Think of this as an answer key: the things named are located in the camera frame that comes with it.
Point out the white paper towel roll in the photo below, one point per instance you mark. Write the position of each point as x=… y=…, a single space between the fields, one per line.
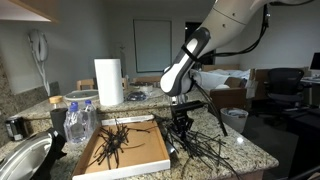
x=109 y=83

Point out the black metal canister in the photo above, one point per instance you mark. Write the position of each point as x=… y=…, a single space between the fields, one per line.
x=14 y=129

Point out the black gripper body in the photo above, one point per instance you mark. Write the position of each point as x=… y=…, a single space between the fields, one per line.
x=182 y=117

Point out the black zip tie pile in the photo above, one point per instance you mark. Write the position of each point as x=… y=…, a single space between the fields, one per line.
x=200 y=143

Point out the white trash bin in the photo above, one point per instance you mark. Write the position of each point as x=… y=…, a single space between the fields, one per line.
x=233 y=121

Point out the silver pan lid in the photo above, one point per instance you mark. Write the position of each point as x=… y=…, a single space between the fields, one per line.
x=23 y=156

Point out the glass jar wooden lid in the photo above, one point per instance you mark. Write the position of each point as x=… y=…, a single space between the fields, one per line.
x=57 y=101

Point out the white wall phone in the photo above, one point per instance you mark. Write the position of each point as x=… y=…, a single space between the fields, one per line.
x=39 y=46

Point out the flat cardboard box white rim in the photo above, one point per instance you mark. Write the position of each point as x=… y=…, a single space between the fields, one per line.
x=146 y=156

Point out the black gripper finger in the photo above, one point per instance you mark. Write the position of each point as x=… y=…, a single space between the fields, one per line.
x=175 y=126
x=188 y=126

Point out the black computer monitor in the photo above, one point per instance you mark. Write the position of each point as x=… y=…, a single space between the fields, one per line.
x=316 y=61

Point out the black desk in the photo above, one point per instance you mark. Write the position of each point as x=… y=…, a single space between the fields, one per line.
x=306 y=143

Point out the brown sofa white bedding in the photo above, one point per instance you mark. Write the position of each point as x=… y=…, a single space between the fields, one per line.
x=230 y=96

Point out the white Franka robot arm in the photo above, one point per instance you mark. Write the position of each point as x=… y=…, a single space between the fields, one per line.
x=220 y=20

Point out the dark round dish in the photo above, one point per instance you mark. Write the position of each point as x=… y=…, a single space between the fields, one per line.
x=136 y=96

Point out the black office chair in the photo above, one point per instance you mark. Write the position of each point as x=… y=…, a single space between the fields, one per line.
x=283 y=81

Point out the wall whiteboard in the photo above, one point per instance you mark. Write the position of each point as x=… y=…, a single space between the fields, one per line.
x=152 y=46

